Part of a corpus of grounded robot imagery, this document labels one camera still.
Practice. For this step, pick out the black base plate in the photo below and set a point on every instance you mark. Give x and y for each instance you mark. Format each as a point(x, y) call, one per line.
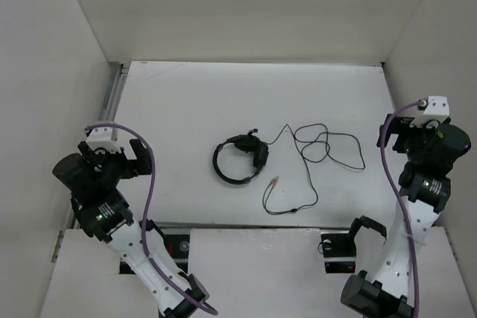
point(177, 242)
point(339, 252)

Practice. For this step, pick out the aluminium rail left side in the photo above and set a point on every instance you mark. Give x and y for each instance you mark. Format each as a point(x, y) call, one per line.
point(115, 87)

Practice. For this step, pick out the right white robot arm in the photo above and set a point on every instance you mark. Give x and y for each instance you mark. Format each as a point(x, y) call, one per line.
point(432, 145)

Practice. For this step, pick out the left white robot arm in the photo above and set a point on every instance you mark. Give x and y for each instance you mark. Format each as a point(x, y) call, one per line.
point(92, 176)

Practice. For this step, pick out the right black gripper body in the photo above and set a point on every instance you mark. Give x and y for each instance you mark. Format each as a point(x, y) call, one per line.
point(416, 138)

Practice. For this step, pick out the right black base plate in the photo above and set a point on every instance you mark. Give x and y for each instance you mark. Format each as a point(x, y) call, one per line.
point(339, 252)

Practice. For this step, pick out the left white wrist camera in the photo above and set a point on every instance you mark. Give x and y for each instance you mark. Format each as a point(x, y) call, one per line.
point(103, 139)

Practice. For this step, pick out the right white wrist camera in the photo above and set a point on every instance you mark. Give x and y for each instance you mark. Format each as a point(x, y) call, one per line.
point(432, 113)

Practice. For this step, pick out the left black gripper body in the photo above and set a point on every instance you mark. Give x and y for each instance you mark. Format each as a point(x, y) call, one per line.
point(114, 164)

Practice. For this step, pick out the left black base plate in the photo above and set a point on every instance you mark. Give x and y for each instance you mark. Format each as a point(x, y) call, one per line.
point(177, 242)

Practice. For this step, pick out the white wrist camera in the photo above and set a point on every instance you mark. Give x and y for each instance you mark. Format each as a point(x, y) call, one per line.
point(103, 139)
point(432, 113)

